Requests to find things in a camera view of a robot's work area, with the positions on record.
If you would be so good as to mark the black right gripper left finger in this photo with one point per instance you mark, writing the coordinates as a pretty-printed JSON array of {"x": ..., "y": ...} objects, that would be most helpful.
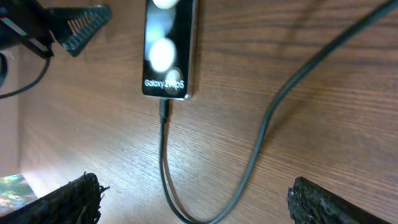
[{"x": 77, "y": 202}]

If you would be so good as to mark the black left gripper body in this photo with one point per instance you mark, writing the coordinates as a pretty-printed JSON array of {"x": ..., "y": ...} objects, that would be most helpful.
[{"x": 25, "y": 22}]

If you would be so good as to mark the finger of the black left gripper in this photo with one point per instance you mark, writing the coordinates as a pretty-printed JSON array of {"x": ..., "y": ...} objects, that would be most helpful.
[{"x": 74, "y": 27}]

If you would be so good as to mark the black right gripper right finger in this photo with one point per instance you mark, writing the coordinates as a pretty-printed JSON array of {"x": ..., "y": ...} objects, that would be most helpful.
[{"x": 311, "y": 203}]

